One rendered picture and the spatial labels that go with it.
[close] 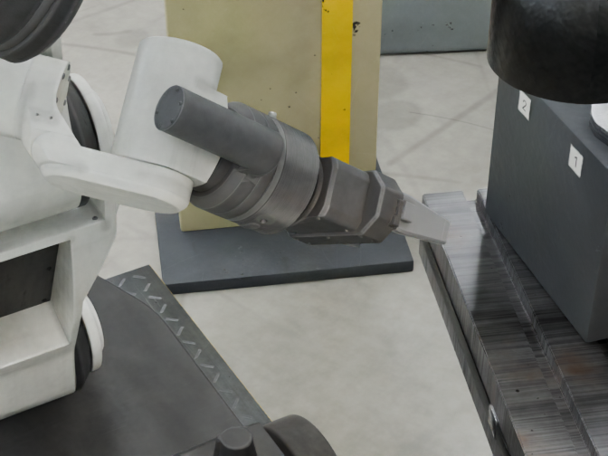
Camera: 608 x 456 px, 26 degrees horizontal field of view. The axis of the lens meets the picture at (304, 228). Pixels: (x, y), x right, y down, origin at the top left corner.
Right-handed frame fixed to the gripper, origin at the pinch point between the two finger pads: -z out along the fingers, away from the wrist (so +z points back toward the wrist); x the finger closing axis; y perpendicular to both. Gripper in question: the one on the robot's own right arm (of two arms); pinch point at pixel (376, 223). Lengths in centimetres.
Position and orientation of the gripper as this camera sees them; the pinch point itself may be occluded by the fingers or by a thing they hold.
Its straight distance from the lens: 112.6
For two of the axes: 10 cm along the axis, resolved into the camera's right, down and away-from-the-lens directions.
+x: 6.5, -0.3, -7.6
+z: -7.3, -3.0, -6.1
